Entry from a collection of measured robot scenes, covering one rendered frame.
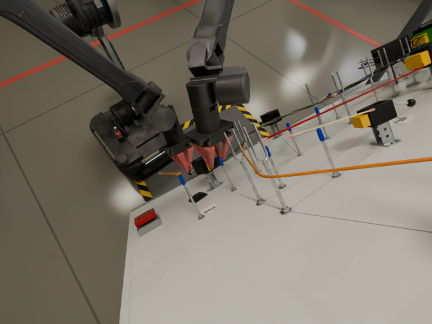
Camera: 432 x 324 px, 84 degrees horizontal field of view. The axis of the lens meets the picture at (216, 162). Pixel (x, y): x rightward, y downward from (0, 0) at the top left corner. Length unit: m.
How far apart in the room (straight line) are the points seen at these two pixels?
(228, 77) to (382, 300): 0.40
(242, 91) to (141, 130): 1.45
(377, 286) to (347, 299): 0.03
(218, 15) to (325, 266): 0.50
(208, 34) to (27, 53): 3.10
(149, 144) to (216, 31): 1.34
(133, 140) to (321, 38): 2.44
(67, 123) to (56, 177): 0.54
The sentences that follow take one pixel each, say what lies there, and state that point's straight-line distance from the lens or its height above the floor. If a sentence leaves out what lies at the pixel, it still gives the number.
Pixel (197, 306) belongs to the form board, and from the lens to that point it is 0.30.
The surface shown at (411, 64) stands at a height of 1.29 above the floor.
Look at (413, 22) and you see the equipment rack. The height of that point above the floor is 1.16.
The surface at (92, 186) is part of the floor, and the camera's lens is 2.06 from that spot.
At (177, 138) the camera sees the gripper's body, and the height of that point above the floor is 1.12.
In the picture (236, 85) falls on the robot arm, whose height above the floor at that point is 1.36.
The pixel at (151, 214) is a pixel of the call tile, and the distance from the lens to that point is 0.59.
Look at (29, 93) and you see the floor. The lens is 3.02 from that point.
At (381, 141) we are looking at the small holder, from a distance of 0.53.
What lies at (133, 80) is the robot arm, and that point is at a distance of 0.65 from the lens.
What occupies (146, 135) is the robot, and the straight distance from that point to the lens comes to 1.83.
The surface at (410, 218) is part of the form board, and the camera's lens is 0.31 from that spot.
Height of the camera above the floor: 1.67
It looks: 60 degrees down
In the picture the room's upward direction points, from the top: straight up
